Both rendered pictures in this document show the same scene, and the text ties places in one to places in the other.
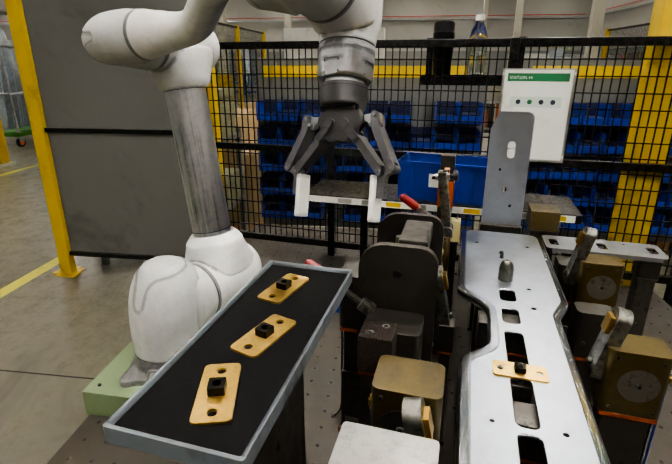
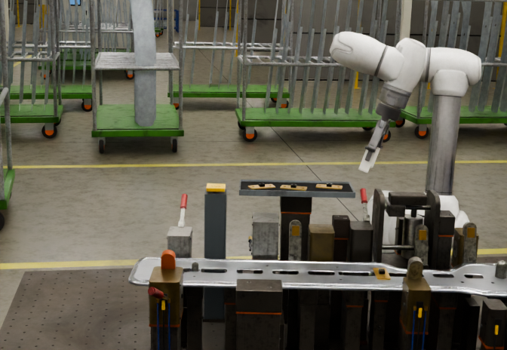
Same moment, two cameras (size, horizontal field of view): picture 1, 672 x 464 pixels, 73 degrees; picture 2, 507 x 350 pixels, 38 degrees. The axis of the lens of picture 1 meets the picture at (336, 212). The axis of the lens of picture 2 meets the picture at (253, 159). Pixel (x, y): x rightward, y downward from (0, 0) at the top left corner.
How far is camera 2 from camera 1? 2.12 m
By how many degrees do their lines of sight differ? 71
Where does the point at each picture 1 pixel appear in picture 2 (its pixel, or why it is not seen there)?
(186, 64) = (438, 81)
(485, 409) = (343, 266)
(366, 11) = (389, 73)
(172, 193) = not seen: outside the picture
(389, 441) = (273, 217)
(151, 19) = not seen: hidden behind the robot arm
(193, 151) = (433, 135)
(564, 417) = (353, 280)
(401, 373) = (321, 227)
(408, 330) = (355, 227)
